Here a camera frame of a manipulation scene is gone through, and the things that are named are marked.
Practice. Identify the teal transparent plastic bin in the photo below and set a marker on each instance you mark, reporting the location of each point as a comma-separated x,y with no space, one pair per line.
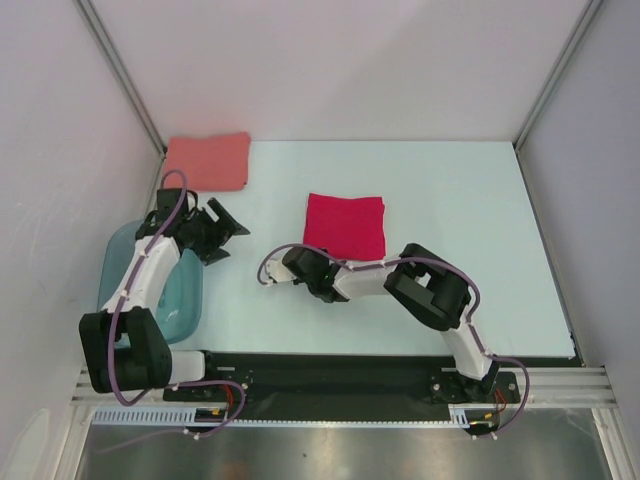
179,308

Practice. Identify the folded salmon pink t shirt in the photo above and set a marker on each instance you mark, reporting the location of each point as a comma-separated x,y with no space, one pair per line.
218,163

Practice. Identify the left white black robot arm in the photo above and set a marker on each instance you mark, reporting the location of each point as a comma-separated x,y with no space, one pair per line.
123,345

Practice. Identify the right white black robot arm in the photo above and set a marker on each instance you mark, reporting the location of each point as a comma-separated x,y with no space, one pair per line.
437,294

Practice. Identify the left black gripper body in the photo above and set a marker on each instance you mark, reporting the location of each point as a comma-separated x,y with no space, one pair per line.
206,235

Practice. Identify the left aluminium frame post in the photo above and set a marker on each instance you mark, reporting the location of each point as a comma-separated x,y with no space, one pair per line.
111,55

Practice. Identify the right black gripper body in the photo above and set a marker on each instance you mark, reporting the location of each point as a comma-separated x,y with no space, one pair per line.
321,256

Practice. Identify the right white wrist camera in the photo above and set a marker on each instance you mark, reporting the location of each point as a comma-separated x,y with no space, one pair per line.
276,272

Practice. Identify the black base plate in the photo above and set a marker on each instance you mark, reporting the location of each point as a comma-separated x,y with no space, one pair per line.
290,386

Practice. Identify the white slotted cable duct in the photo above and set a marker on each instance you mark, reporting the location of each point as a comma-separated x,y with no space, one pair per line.
438,416

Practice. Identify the aluminium frame post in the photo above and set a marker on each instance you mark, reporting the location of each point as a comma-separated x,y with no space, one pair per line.
111,55
560,67

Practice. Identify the right aluminium frame post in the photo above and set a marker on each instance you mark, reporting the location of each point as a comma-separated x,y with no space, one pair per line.
560,67

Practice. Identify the red t shirt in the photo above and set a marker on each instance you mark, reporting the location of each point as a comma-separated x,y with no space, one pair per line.
347,228

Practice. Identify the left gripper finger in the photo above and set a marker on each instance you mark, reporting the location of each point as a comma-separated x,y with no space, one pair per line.
212,252
224,221

